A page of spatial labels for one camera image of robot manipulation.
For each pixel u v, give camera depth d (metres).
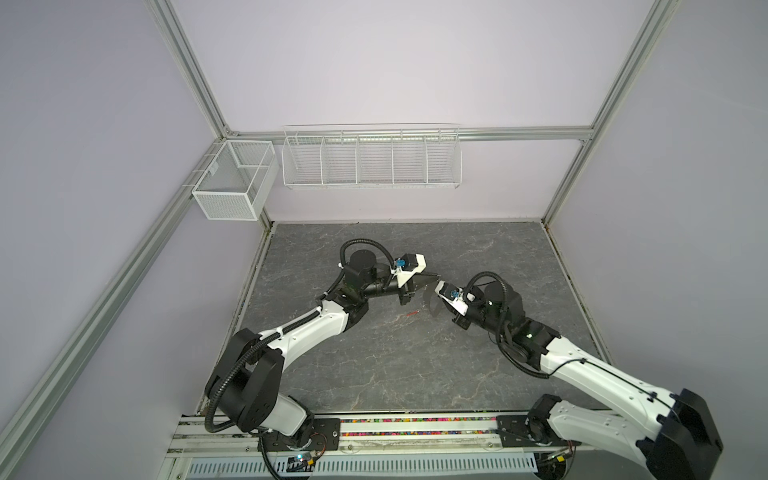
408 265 0.61
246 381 0.43
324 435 0.74
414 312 0.99
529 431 0.66
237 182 1.01
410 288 0.67
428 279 0.71
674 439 0.39
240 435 0.75
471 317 0.67
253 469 0.77
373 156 0.99
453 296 0.64
